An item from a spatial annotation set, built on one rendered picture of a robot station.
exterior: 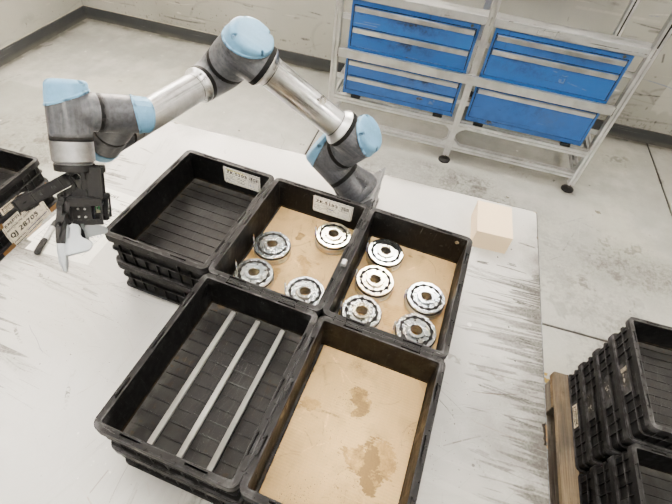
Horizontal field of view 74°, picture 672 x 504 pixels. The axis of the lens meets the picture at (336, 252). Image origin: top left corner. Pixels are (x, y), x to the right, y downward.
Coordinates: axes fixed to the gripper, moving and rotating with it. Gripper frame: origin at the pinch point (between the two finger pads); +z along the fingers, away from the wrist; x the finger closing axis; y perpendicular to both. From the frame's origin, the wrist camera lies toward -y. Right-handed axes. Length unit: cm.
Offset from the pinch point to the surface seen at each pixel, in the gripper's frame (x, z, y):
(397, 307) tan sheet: 4, 16, 74
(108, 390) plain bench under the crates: 6.6, 35.9, 1.9
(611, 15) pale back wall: 178, -105, 278
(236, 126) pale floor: 230, -20, 37
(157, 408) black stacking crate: -10.6, 29.9, 15.9
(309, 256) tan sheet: 21, 7, 53
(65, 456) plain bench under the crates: -5.6, 43.9, -4.7
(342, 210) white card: 27, -5, 64
